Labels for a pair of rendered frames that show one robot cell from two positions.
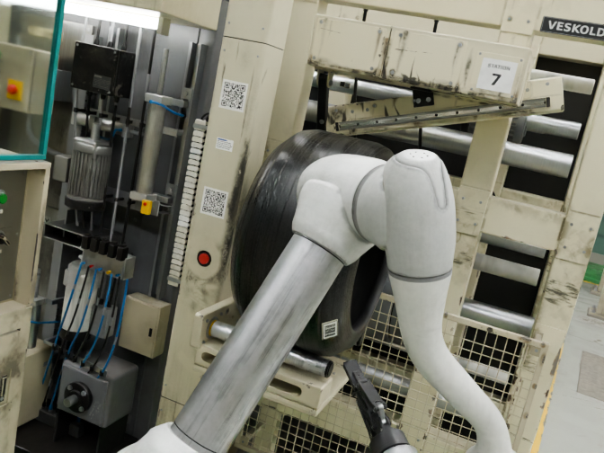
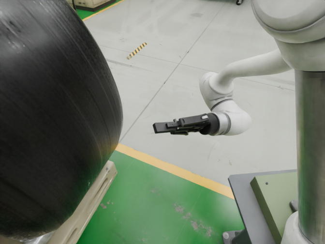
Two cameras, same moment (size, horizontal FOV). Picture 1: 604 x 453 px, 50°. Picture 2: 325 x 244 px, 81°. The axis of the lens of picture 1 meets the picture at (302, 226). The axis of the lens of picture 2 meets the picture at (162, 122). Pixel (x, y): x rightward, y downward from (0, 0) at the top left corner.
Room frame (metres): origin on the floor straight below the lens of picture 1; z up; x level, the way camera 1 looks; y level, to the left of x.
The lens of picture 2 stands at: (1.30, 0.21, 1.43)
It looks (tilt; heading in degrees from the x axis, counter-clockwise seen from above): 47 degrees down; 271
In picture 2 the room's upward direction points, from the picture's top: straight up
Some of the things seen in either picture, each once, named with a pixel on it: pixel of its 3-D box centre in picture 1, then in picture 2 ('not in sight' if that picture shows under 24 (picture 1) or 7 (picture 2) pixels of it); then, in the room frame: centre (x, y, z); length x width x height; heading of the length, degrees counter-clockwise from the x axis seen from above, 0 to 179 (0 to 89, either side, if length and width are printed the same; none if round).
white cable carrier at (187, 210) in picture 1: (191, 204); not in sight; (1.78, 0.32, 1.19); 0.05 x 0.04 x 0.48; 161
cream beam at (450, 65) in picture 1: (420, 62); not in sight; (1.95, -0.24, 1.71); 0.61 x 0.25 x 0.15; 71
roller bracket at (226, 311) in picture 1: (232, 314); not in sight; (1.77, 0.14, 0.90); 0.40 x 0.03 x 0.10; 161
